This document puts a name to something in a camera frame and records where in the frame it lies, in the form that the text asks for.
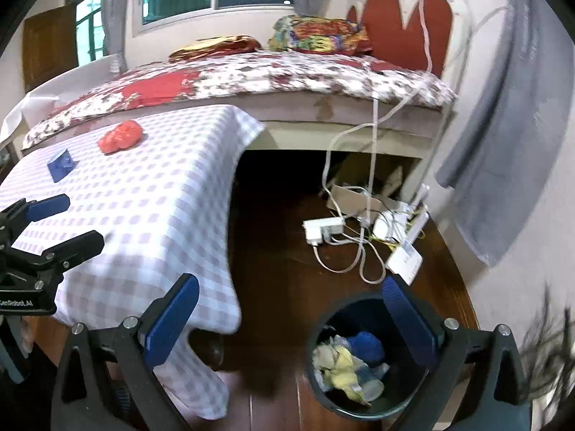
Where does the blue paper cup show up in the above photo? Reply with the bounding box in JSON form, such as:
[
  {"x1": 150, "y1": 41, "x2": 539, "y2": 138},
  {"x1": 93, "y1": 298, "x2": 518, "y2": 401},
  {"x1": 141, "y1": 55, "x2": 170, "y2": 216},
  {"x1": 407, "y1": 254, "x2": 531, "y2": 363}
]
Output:
[{"x1": 47, "y1": 149, "x2": 78, "y2": 183}]

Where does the light blue face mask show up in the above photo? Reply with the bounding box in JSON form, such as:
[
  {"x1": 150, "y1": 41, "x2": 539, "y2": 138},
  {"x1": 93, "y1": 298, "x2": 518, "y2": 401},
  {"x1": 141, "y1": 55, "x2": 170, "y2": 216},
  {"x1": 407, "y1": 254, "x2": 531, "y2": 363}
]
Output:
[{"x1": 356, "y1": 363, "x2": 390, "y2": 404}]

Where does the blue cloth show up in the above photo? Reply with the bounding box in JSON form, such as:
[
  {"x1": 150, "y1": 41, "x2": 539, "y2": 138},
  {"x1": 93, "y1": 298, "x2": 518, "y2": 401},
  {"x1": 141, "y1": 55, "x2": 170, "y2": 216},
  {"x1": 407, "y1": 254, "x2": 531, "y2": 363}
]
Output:
[{"x1": 348, "y1": 332, "x2": 385, "y2": 365}]

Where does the yellow cloth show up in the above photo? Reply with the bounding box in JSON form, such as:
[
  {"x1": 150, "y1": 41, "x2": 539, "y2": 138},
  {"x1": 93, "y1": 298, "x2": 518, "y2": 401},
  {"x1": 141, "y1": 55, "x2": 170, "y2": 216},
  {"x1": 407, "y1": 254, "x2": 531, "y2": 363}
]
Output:
[{"x1": 325, "y1": 346, "x2": 369, "y2": 406}]

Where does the beige cloth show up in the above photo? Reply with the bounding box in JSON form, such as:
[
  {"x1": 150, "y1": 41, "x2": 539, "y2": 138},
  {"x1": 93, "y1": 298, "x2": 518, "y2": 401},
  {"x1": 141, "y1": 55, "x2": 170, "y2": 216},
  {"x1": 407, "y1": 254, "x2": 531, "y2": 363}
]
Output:
[{"x1": 312, "y1": 343, "x2": 338, "y2": 372}]

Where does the black trash bin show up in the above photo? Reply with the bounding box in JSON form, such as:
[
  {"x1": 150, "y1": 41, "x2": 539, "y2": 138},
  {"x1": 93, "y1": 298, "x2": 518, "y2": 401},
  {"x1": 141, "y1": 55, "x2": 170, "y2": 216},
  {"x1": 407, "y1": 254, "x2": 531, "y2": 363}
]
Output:
[{"x1": 305, "y1": 293, "x2": 426, "y2": 421}]

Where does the white sheet covered furniture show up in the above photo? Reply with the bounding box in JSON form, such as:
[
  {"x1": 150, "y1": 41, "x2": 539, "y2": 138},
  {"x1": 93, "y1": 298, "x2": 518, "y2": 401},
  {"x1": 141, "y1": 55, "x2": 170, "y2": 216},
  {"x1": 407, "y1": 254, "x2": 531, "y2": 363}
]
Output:
[{"x1": 1, "y1": 55, "x2": 120, "y2": 146}]

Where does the pink checkered tablecloth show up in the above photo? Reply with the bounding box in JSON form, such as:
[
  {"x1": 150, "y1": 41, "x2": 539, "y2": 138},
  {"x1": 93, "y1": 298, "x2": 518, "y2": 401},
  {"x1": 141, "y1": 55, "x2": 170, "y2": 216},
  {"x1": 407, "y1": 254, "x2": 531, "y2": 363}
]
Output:
[{"x1": 0, "y1": 104, "x2": 267, "y2": 421}]

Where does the red plastic bag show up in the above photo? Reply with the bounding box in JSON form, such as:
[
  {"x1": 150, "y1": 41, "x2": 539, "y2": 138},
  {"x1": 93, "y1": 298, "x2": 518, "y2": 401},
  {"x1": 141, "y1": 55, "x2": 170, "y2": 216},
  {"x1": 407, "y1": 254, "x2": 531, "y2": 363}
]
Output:
[{"x1": 97, "y1": 120, "x2": 143, "y2": 155}]

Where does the white router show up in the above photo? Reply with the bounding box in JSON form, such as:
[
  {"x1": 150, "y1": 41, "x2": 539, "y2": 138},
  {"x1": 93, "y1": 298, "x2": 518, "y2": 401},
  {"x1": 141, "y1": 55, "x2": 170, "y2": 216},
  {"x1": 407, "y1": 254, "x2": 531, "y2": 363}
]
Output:
[{"x1": 386, "y1": 184, "x2": 430, "y2": 285}]

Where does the brown wooden door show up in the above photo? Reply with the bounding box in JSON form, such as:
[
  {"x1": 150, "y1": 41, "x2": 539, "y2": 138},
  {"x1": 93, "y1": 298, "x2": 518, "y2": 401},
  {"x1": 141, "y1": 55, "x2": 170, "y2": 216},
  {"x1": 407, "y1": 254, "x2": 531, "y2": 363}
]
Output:
[{"x1": 22, "y1": 5, "x2": 78, "y2": 92}]

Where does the white power strip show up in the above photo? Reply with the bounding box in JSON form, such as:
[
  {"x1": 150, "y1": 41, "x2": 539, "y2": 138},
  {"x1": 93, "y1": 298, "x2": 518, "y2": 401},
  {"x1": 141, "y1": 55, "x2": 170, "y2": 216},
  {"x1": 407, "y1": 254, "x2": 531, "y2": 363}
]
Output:
[{"x1": 302, "y1": 217, "x2": 345, "y2": 246}]

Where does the cardboard box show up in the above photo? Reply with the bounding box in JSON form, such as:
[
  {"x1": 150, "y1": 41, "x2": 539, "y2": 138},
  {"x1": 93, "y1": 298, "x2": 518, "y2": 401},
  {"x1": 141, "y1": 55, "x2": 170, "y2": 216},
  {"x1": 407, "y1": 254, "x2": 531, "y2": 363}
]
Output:
[{"x1": 326, "y1": 185, "x2": 406, "y2": 219}]

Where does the floral red bedspread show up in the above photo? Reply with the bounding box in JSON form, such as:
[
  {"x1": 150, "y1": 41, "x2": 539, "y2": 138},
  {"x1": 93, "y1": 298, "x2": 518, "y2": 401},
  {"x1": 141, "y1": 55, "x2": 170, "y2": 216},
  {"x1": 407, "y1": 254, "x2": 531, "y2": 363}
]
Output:
[{"x1": 22, "y1": 51, "x2": 456, "y2": 151}]

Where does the grey curtain left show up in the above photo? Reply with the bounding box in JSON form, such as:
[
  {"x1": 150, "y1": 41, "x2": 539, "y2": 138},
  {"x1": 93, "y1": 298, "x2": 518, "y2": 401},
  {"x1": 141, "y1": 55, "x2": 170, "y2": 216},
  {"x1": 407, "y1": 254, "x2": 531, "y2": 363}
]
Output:
[{"x1": 101, "y1": 0, "x2": 129, "y2": 75}]

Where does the folded yellow red blanket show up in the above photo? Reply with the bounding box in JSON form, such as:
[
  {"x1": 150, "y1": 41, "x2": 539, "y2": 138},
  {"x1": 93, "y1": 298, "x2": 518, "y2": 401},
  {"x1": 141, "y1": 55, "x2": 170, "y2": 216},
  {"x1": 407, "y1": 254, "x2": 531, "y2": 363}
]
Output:
[{"x1": 167, "y1": 35, "x2": 261, "y2": 62}]

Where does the colourful patterned pillow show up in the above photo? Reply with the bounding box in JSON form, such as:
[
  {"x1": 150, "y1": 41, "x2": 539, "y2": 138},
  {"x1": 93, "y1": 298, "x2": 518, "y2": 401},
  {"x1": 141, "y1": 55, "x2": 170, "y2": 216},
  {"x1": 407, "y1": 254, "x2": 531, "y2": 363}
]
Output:
[{"x1": 268, "y1": 15, "x2": 373, "y2": 56}]

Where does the grey curtain near wall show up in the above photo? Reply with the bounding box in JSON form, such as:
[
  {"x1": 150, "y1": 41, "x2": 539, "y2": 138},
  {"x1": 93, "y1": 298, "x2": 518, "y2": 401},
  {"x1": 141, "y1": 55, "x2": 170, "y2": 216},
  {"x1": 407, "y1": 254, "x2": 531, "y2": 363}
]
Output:
[{"x1": 437, "y1": 0, "x2": 574, "y2": 266}]

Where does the bed frame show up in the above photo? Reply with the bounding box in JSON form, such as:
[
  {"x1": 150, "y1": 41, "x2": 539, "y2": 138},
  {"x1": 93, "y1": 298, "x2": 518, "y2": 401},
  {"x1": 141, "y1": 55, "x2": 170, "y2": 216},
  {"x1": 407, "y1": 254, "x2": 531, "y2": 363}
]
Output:
[{"x1": 21, "y1": 91, "x2": 455, "y2": 161}]

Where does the white hanging cable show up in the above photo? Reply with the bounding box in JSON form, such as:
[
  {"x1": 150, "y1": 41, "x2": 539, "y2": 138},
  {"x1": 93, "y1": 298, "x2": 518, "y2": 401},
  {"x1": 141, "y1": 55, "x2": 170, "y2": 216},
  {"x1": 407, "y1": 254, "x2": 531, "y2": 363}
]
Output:
[{"x1": 312, "y1": 0, "x2": 435, "y2": 286}]

